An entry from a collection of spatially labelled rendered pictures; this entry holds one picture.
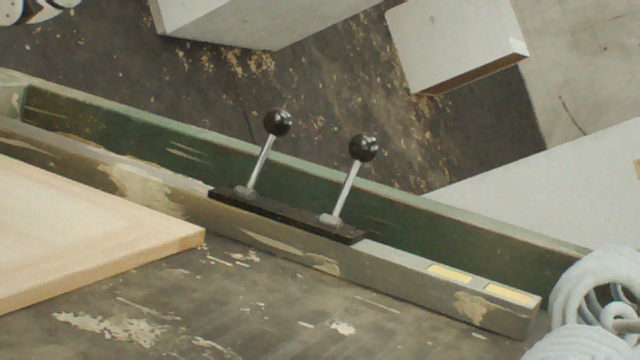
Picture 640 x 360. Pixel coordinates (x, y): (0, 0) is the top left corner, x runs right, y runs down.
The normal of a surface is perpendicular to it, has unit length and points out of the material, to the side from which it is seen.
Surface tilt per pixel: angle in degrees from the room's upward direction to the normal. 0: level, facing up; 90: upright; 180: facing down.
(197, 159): 90
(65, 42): 0
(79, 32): 0
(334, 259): 90
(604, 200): 90
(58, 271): 55
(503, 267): 90
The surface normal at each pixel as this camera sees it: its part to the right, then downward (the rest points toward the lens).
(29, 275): 0.20, -0.95
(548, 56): -0.46, 0.04
